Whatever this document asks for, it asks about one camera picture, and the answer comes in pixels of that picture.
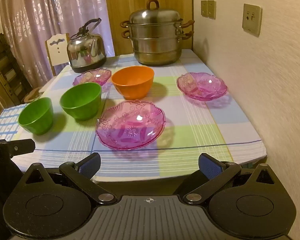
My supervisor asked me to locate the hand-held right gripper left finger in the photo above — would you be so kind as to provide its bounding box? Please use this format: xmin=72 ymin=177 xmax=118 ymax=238
xmin=22 ymin=152 xmax=117 ymax=204

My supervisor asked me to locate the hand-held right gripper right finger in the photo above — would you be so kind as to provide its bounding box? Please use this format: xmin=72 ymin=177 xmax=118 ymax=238
xmin=182 ymin=153 xmax=278 ymax=204

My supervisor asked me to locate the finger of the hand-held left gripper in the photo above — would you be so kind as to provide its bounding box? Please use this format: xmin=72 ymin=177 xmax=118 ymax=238
xmin=6 ymin=139 xmax=36 ymax=157

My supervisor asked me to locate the green plastic bowl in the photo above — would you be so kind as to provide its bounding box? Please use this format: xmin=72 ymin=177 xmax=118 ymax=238
xmin=18 ymin=97 xmax=54 ymax=135
xmin=59 ymin=82 xmax=102 ymax=120

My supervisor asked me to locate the pink transparent plate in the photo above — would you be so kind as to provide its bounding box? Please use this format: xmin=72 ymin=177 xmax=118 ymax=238
xmin=72 ymin=68 xmax=112 ymax=87
xmin=95 ymin=99 xmax=167 ymax=151
xmin=176 ymin=72 xmax=228 ymax=102

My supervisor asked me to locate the orange plastic bowl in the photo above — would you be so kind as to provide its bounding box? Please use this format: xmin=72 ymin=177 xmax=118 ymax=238
xmin=111 ymin=66 xmax=155 ymax=100

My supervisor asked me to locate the checked tablecloth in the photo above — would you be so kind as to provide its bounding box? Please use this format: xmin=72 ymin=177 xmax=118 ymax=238
xmin=14 ymin=49 xmax=267 ymax=183

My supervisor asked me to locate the black folding rack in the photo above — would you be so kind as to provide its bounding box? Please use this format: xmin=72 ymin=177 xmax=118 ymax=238
xmin=0 ymin=22 xmax=33 ymax=107

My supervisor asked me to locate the white wooden chair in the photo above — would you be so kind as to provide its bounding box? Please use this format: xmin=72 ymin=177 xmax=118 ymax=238
xmin=39 ymin=33 xmax=71 ymax=93

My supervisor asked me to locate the stainless steel kettle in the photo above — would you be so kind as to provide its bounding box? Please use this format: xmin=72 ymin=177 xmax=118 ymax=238
xmin=66 ymin=18 xmax=107 ymax=74

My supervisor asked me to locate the pink lace curtain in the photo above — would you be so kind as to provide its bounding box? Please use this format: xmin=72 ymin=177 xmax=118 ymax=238
xmin=0 ymin=0 xmax=115 ymax=82

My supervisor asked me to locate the stainless steel steamer pot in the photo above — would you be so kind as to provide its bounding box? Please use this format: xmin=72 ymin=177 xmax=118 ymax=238
xmin=120 ymin=0 xmax=195 ymax=67

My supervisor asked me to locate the wooden door panel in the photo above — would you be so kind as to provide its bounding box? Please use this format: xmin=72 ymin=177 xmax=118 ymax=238
xmin=104 ymin=0 xmax=194 ymax=56

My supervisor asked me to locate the beige wall socket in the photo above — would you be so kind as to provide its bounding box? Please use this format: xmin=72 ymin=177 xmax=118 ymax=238
xmin=242 ymin=3 xmax=262 ymax=36

